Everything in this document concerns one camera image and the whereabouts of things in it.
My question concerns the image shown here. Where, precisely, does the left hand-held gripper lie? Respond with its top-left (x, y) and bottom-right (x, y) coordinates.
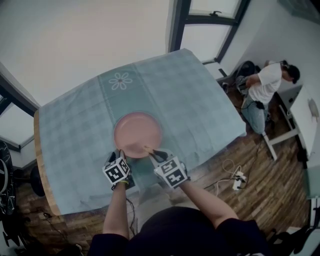
top-left (102, 149), bottom-right (135, 187)

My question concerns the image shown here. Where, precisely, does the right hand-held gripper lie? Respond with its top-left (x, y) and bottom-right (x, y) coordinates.
top-left (147, 148), bottom-right (189, 189)

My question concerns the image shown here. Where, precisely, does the pink big plate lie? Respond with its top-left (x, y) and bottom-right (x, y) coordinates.
top-left (113, 111), bottom-right (163, 160)

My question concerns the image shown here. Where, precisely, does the person's right forearm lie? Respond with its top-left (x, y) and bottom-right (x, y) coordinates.
top-left (178, 181), bottom-right (240, 229)

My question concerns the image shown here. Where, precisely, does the person's left forearm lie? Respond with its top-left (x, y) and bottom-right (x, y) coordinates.
top-left (102, 183), bottom-right (131, 240)

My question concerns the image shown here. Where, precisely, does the teal checked tablecloth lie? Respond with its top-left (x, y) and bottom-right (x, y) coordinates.
top-left (38, 48), bottom-right (248, 216)

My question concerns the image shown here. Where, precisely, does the wooden table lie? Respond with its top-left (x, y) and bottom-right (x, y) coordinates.
top-left (33, 109), bottom-right (62, 216)

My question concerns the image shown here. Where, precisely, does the person's black shirt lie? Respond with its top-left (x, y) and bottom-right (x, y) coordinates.
top-left (87, 206), bottom-right (273, 256)

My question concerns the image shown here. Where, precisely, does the white power strip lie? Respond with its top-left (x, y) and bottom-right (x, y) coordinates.
top-left (232, 171), bottom-right (247, 191)

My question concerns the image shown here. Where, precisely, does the black round stand base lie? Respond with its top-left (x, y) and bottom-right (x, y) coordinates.
top-left (30, 165), bottom-right (46, 197)

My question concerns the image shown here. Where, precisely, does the dark backpack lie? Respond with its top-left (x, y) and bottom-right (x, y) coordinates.
top-left (234, 60), bottom-right (261, 94)

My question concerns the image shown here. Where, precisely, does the white desk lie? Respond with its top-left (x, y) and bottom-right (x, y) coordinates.
top-left (261, 84), bottom-right (320, 161)

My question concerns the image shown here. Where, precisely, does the pale teal cabinet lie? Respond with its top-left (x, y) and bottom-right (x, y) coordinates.
top-left (303, 167), bottom-right (320, 200)

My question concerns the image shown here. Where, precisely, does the black office chair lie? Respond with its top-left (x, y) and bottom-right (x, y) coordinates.
top-left (268, 197), bottom-right (320, 254)

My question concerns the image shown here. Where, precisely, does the grey object on desk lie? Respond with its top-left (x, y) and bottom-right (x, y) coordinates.
top-left (307, 97), bottom-right (320, 117)

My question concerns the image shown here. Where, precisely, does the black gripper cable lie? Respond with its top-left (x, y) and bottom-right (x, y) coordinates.
top-left (124, 196), bottom-right (137, 236)

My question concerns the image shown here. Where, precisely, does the white cable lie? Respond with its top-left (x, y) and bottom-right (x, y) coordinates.
top-left (216, 158), bottom-right (242, 198)

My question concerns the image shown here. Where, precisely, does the black floor cable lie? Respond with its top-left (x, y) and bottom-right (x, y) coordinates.
top-left (37, 211), bottom-right (66, 239)
top-left (203, 142), bottom-right (261, 191)

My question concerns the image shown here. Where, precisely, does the black window frame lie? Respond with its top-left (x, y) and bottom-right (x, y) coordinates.
top-left (167, 0), bottom-right (251, 63)
top-left (0, 62), bottom-right (41, 151)

